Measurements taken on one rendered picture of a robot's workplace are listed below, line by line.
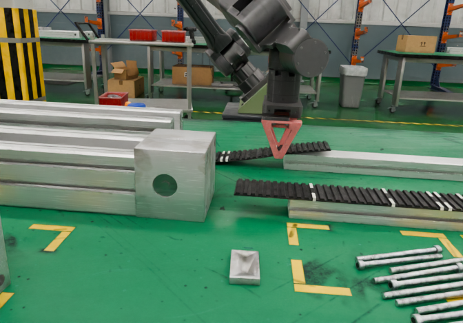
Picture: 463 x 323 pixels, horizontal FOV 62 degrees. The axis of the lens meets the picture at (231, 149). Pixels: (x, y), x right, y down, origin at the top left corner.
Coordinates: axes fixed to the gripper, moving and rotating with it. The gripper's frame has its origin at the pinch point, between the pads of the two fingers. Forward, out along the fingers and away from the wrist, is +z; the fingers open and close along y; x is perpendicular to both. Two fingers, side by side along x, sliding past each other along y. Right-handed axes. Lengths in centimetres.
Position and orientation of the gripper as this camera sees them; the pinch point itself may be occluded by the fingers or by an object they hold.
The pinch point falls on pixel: (278, 149)
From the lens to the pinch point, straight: 71.6
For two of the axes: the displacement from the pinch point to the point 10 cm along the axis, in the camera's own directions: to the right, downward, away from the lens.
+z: -0.4, 9.5, 3.0
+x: 9.9, 0.6, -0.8
